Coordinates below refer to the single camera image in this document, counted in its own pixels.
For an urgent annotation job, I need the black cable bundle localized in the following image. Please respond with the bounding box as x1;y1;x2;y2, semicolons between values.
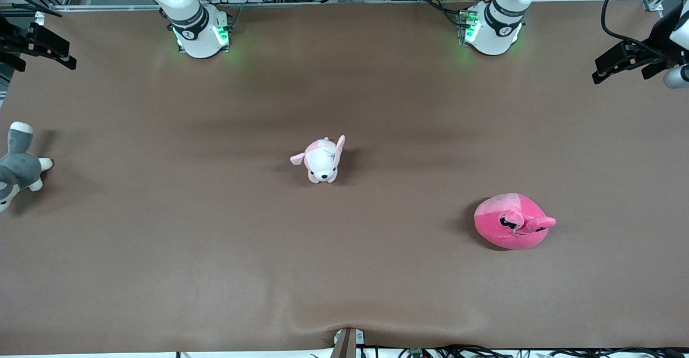
398;345;689;358

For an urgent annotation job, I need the white pink plush dog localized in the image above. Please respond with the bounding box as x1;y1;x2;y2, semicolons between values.
290;135;346;184

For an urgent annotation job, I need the pink round plush toy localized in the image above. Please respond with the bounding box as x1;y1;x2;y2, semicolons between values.
474;193;557;251

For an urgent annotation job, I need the grey white plush husky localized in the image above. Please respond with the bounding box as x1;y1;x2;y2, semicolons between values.
0;122;54;213

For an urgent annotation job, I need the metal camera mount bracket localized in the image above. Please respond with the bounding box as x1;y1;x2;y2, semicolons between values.
329;327;367;358

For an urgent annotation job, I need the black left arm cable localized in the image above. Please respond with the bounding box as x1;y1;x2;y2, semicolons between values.
601;0;665;58

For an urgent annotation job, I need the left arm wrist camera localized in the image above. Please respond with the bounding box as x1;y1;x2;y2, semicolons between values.
663;65;689;89

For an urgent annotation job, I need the brown table mat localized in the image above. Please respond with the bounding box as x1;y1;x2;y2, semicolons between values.
0;0;689;354

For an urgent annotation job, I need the silver table edge rail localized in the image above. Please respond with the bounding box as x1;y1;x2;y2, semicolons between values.
54;0;646;12

